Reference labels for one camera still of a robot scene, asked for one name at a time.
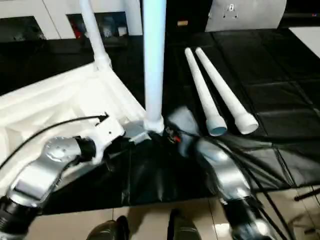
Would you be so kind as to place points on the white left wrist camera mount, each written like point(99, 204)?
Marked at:
point(107, 132)

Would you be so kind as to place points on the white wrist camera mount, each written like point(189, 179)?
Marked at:
point(107, 132)
point(182, 120)

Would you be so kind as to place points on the black tripod leg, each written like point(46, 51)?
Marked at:
point(307, 196)

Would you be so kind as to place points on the glossy black box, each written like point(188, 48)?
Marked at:
point(190, 12)

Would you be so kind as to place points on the white plastic table leg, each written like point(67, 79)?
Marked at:
point(225, 82)
point(96, 37)
point(153, 62)
point(202, 87)

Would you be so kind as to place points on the white flat board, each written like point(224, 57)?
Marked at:
point(307, 40)

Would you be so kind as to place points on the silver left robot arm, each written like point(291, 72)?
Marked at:
point(37, 172)

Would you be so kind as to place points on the white panel with round mount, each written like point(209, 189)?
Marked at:
point(262, 15)

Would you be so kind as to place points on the black table mat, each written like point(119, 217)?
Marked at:
point(275, 75)

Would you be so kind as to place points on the dark left robot foot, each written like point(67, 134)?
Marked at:
point(107, 228)

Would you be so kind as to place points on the white plastic table top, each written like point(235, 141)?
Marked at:
point(62, 100)

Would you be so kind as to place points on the dark robot foot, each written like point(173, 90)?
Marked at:
point(183, 227)
point(107, 228)

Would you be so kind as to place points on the white cabinet with glass doors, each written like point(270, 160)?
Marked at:
point(50, 7)

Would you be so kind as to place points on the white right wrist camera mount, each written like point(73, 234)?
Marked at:
point(182, 120)

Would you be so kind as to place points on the dark right robot foot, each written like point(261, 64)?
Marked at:
point(183, 227)

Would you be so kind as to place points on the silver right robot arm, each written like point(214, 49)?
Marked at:
point(230, 175)

